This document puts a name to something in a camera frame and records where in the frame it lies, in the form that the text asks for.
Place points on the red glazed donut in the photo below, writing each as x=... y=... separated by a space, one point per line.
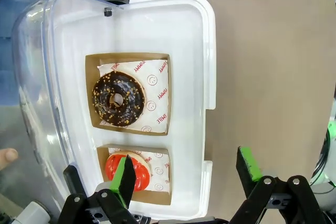
x=113 y=166

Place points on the chocolate donut with nut bits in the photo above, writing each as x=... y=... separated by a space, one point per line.
x=105 y=90

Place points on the person right hand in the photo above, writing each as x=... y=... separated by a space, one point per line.
x=8 y=155

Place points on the printed white paper liner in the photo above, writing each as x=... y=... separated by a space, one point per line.
x=160 y=171
x=157 y=82

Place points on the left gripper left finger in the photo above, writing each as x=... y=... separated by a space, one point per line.
x=126 y=182

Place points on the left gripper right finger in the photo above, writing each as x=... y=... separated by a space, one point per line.
x=249 y=171

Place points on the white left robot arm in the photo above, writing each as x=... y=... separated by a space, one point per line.
x=333 y=132

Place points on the clear display case lid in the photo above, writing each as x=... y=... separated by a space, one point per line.
x=31 y=77

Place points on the cardboard tray box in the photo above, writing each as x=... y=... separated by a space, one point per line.
x=147 y=197
x=90 y=66

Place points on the white display case base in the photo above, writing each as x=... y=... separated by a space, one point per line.
x=183 y=37

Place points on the person in blue shirt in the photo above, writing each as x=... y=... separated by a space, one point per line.
x=8 y=3

